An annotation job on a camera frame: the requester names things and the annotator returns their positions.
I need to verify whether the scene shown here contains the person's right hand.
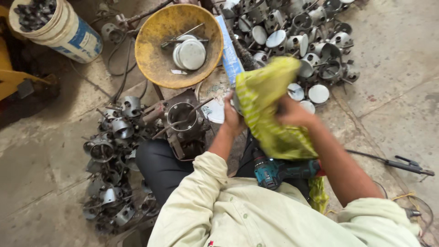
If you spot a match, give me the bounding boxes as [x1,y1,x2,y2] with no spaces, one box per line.
[276,95,318,129]

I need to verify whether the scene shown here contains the person's left hand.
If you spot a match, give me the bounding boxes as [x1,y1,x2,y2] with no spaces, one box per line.
[221,91,246,137]

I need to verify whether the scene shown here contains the yellow-green striped cloth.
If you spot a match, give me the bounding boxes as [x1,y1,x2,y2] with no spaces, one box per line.
[235,56,330,214]

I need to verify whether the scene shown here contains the white round printed plate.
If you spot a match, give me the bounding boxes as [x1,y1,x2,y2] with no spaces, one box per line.
[195,69,238,125]

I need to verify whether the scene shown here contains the flat round metal disc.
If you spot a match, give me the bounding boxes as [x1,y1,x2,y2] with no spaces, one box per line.
[287,83,305,102]
[300,100,316,115]
[308,84,330,104]

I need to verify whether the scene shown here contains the blue and white flat packet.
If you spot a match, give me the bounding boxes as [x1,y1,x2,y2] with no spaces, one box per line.
[215,15,245,87]

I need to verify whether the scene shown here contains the rough rusty iron rod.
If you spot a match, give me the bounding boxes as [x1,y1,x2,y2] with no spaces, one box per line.
[210,0,262,71]

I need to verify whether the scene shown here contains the stack of round metal lids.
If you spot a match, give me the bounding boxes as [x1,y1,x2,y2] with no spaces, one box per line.
[172,34,207,71]

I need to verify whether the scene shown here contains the large heap of metal cylinders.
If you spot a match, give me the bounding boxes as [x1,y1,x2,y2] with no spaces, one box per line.
[220,0,361,86]

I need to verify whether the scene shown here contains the thin metal rod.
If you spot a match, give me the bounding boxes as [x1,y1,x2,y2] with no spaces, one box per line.
[161,23,210,48]

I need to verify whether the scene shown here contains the yellow metal bowl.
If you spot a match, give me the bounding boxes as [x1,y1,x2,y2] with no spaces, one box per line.
[134,4,224,90]

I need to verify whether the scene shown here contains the black trousers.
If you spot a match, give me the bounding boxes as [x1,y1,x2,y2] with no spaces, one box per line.
[135,132,311,207]

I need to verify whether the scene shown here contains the pale green shirt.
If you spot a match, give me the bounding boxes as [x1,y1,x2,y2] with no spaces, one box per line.
[147,151,423,247]

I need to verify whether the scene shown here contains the rusty steel bar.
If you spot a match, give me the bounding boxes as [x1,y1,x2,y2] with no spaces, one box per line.
[125,0,175,25]

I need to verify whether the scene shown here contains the small heap of metal cylinders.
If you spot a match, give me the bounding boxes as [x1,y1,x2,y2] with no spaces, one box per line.
[82,96,162,235]

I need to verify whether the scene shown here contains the single grey metal cylinder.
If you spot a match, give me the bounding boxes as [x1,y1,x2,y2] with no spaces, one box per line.
[101,23,126,44]

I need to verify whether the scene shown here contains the white bucket with blue label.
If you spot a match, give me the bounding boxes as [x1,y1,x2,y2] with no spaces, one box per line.
[8,0,104,64]

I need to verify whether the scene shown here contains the heap of dark metal pieces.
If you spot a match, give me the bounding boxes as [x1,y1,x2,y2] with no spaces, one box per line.
[13,0,57,33]

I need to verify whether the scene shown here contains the yellow machine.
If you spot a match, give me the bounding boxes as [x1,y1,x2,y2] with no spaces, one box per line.
[0,5,61,103]

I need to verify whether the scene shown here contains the rusty metal jig with ring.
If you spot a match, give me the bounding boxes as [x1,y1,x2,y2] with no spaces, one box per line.
[141,89,215,162]

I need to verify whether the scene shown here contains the teal cordless drill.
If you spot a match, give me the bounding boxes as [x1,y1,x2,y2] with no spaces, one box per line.
[252,148,324,191]

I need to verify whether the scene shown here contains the black cable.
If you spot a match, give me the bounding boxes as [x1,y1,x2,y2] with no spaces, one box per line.
[106,29,149,103]

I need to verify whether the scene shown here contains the black long-handled tool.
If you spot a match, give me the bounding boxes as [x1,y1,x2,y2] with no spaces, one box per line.
[346,149,435,177]

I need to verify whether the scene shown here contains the coil of thin wire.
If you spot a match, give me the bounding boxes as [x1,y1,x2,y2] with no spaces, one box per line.
[373,180,435,241]

